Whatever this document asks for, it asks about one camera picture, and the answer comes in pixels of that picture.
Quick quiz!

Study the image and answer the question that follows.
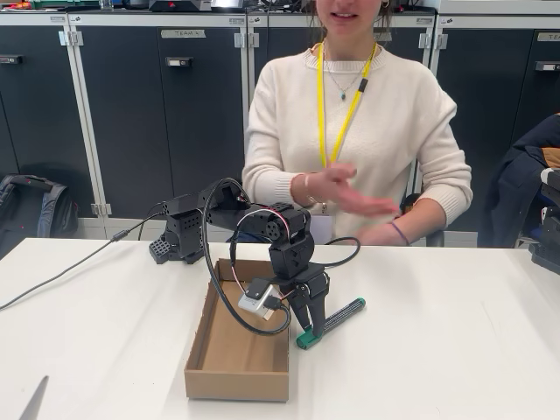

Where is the green marker pen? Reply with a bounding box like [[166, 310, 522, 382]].
[[296, 296, 368, 351]]

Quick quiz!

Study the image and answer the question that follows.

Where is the person's left forearm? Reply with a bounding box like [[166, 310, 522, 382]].
[[404, 174, 473, 241]]

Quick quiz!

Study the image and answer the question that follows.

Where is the person's right forearm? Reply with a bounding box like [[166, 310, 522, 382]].
[[242, 168, 316, 210]]

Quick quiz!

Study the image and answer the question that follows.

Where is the person in cream sweater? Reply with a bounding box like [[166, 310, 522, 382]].
[[241, 0, 473, 247]]

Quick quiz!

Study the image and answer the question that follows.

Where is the person's right hand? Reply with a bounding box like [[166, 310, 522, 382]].
[[312, 164, 402, 219]]

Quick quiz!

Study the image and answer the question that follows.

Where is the person's left hand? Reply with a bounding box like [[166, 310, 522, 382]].
[[358, 220, 397, 247]]

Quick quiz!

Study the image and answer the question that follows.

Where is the clear badge holder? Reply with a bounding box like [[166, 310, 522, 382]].
[[308, 213, 336, 245]]

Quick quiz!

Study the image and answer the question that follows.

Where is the open brown cardboard box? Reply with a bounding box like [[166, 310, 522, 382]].
[[183, 257, 293, 403]]

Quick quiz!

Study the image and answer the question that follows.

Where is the purple wrist band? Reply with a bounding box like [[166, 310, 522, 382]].
[[390, 221, 411, 247]]

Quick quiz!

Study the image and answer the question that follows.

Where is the dark navy jacket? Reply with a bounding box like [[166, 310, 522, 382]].
[[479, 113, 560, 249]]

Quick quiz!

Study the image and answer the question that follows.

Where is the grey black backpack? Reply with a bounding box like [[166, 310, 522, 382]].
[[0, 173, 81, 259]]

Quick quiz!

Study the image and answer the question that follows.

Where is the black device with red mark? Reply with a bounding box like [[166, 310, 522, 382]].
[[148, 0, 212, 13]]

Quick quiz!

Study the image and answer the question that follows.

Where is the green box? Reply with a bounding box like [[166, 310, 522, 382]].
[[30, 0, 102, 10]]

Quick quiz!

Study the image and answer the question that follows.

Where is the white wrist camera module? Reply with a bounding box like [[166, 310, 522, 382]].
[[237, 279, 281, 324]]

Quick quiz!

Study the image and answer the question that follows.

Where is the thick black camera cable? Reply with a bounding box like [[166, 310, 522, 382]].
[[201, 177, 362, 337]]

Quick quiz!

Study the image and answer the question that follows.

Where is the thin gold bracelet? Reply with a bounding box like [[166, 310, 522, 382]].
[[303, 172, 319, 205]]

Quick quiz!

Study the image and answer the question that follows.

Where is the yellow lanyard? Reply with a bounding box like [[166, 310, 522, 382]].
[[317, 41, 378, 170]]

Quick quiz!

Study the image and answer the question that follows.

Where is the necklace with turquoise pendant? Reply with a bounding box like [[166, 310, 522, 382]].
[[325, 65, 368, 102]]

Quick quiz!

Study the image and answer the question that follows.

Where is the grey power cable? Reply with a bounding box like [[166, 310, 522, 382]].
[[0, 208, 165, 312]]

